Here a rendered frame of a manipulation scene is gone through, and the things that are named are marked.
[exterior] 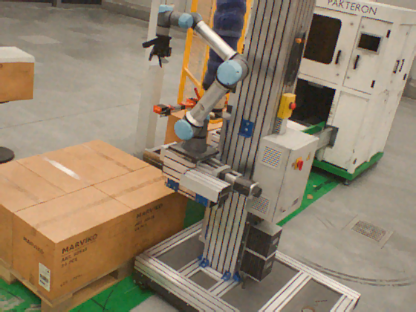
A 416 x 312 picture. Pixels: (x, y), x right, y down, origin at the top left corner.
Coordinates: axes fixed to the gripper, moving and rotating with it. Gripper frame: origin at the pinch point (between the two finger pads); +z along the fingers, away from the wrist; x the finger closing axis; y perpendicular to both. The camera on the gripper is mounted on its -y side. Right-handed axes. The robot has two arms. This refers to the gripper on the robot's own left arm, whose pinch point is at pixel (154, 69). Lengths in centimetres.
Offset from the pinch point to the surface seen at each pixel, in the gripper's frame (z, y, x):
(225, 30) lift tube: -17, 1, 97
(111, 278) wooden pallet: 145, -8, -7
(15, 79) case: 65, -183, 84
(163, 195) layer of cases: 93, 2, 32
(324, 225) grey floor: 147, 104, 176
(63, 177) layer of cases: 93, -63, 7
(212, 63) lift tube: 10, -4, 98
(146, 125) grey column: 100, -86, 161
